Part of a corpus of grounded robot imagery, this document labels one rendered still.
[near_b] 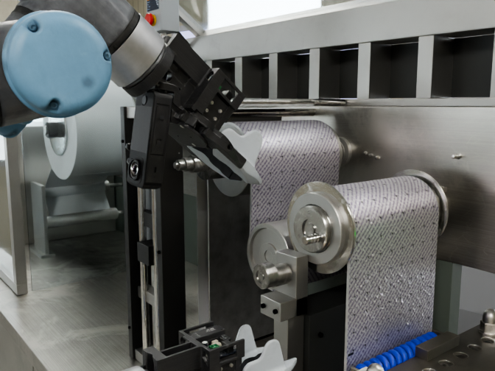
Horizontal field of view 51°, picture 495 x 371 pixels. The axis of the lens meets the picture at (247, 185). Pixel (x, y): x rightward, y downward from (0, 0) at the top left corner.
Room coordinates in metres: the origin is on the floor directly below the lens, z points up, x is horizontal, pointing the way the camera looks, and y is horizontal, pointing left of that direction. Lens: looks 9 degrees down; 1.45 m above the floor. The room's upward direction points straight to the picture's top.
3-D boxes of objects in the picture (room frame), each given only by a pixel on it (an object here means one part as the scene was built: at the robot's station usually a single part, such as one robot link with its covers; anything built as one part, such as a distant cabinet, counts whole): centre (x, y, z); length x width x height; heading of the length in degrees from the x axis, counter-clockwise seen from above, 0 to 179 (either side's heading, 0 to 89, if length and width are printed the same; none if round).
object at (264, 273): (0.79, -0.03, 1.18); 0.04 x 0.02 x 0.04; 38
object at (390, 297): (0.84, -0.25, 1.11); 0.23 x 0.01 x 0.18; 128
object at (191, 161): (0.96, 0.11, 1.34); 0.06 x 0.03 x 0.03; 128
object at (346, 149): (1.19, -0.19, 1.34); 0.07 x 0.07 x 0.07; 38
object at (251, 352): (0.68, 0.00, 1.11); 0.09 x 0.03 x 0.06; 137
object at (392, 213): (0.99, -0.13, 1.16); 0.39 x 0.23 x 0.51; 38
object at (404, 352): (0.82, -0.26, 1.03); 0.21 x 0.04 x 0.03; 128
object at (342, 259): (0.81, -0.11, 1.25); 0.15 x 0.01 x 0.15; 38
